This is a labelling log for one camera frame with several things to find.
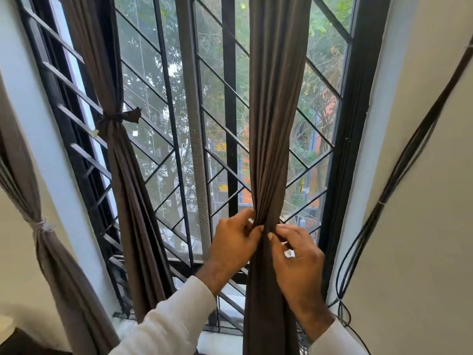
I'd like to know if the person's right forearm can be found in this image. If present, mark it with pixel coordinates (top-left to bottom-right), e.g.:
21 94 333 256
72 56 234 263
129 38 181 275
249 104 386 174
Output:
308 319 369 355

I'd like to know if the orange brick building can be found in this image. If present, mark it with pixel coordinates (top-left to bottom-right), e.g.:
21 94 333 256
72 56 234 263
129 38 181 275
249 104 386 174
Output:
236 99 339 218

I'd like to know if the dark grey curtain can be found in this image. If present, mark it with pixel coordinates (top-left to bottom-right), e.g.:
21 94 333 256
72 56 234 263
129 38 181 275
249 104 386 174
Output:
59 0 176 324
242 0 314 355

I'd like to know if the cream perforated plastic box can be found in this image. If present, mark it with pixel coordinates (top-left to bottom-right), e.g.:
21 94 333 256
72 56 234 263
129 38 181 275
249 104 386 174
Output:
0 316 16 343

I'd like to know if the light grey curtain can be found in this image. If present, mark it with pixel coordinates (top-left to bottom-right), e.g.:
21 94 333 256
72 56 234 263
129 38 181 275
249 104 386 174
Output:
0 70 121 355

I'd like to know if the person's left hand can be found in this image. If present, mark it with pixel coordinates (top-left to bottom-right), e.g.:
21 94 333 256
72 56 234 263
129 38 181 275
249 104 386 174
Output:
194 208 266 297

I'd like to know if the person's left forearm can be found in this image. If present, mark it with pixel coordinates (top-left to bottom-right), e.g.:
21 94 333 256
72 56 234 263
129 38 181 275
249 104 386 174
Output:
107 276 218 355

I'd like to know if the bundle of black cables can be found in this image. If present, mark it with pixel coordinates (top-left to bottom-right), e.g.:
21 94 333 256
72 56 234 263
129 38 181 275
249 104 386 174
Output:
327 35 473 355

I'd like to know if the dark grey curtain tie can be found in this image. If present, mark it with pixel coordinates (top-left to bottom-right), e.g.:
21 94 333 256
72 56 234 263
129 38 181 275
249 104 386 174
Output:
97 106 142 141

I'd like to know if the light grey curtain tie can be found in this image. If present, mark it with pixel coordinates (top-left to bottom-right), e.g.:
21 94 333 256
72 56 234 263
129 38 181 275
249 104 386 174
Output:
29 217 56 235

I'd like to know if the person's right hand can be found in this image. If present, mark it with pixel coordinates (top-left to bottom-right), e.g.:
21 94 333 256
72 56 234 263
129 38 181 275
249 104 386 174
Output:
267 223 336 343

